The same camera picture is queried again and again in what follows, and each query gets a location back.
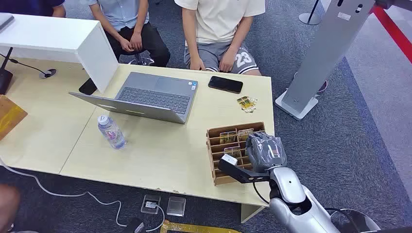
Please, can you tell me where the grey desk cable grommet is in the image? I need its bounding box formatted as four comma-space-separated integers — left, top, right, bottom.
39, 68, 58, 80

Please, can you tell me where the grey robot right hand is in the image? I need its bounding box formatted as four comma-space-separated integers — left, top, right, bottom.
246, 132, 288, 174

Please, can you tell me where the person in white shirt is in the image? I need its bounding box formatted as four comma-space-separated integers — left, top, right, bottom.
173, 0, 267, 77

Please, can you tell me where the grey open laptop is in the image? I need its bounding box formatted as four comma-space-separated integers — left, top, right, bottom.
68, 71, 199, 125

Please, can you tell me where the desk leg panel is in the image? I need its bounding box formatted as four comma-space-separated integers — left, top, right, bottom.
240, 203, 266, 224

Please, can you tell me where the chrome chair base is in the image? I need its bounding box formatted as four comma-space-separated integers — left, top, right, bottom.
128, 53, 155, 67

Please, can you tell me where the blurred brown object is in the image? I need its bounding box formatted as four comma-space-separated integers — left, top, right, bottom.
0, 184, 21, 233

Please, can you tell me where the person's left hand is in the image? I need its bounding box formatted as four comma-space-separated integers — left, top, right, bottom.
218, 49, 238, 73

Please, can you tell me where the black monitor stand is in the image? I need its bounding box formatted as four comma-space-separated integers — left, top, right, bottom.
0, 47, 14, 96

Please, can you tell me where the clear plastic water bottle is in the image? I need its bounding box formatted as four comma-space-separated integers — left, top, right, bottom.
97, 115, 127, 150

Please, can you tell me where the white floor cable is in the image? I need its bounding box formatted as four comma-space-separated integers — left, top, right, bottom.
0, 157, 166, 233

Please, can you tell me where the small black flat device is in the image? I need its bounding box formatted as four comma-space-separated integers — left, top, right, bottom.
78, 78, 98, 96

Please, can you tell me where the black smartphone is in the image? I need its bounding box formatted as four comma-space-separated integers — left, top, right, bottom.
207, 76, 244, 95

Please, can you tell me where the yellow floor tape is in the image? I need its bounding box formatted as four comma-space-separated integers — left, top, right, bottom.
159, 220, 242, 233

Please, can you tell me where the person in light shirt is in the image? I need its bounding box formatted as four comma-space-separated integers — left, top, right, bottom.
80, 0, 172, 68

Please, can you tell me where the person's right hand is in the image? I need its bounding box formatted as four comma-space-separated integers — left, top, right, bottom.
189, 57, 207, 72

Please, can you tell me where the short black arm cable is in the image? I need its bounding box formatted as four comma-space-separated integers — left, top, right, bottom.
252, 181, 271, 206

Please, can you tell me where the seated person's left hand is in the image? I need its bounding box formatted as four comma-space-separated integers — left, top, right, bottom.
129, 32, 144, 52

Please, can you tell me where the open floor socket box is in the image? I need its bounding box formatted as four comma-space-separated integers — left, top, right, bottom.
140, 194, 162, 216

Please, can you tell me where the long black arm cable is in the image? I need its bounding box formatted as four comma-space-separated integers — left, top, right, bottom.
323, 207, 360, 233

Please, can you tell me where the red barrier belt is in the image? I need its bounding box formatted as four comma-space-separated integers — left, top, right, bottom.
369, 4, 412, 64

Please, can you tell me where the black power adapter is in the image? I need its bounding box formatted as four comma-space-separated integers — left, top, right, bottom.
123, 217, 146, 233

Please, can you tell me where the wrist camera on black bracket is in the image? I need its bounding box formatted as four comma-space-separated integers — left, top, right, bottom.
218, 153, 273, 184

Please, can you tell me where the grey stanchion base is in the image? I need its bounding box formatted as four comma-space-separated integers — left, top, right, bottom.
298, 0, 324, 26

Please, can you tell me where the white desk shelf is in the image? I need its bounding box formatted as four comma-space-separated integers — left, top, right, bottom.
0, 13, 120, 95

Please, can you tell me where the grey kiosk stand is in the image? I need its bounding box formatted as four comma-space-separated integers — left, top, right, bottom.
274, 0, 377, 121

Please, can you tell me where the brown wooden box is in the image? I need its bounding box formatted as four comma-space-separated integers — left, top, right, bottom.
0, 95, 29, 141

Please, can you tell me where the metal floor socket cover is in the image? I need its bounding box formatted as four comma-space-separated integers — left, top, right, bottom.
166, 196, 188, 217

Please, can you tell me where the person in dark shirt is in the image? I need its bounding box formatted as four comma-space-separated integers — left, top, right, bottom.
0, 0, 67, 18

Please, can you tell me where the wooden slotted card holder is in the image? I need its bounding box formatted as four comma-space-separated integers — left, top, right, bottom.
206, 121, 267, 187

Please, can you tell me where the grey device on shelf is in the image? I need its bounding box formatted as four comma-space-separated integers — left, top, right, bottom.
0, 13, 16, 33

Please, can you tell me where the seated person's right hand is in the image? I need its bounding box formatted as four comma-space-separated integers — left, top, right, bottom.
118, 37, 135, 53

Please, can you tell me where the thin black desk cable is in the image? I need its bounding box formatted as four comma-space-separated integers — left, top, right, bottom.
0, 53, 52, 77

